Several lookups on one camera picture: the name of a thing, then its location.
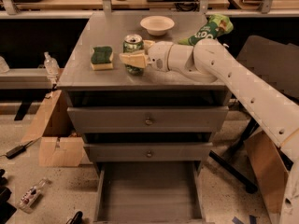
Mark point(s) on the black power adapter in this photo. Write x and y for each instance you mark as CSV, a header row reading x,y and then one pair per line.
x,y
15,152

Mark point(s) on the left cardboard box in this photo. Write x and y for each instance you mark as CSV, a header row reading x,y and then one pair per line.
x,y
60,145

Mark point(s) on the plastic bottle on floor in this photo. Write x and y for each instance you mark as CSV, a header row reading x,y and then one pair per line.
x,y
33,195

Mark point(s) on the green chip bag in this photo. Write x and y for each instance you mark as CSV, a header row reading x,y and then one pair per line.
x,y
216,26

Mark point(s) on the green yellow sponge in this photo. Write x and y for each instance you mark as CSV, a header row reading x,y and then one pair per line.
x,y
102,58

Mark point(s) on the cardboard box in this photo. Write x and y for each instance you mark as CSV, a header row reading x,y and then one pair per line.
x,y
269,169
60,145

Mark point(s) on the black folding table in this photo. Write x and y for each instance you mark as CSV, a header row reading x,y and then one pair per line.
x,y
264,62

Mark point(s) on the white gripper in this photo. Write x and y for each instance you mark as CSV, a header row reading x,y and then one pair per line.
x,y
159,56

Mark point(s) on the right cardboard box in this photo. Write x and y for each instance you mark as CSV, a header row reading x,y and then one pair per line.
x,y
269,169

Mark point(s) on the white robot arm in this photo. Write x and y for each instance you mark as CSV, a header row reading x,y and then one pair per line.
x,y
189,61

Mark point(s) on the grey middle drawer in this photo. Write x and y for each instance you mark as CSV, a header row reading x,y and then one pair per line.
x,y
147,151

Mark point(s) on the grey top drawer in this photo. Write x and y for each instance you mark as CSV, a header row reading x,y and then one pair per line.
x,y
152,119

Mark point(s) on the clear plastic bottle on shelf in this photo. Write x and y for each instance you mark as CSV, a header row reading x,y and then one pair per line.
x,y
51,65

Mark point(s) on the green soda can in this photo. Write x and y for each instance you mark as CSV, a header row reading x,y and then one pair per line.
x,y
133,43

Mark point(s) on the grey open bottom drawer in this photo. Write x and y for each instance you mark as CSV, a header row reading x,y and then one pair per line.
x,y
162,192

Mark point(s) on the grey drawer cabinet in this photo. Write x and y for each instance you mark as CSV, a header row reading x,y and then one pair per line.
x,y
84,87

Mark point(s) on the white bowl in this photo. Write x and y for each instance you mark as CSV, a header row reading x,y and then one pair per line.
x,y
157,25

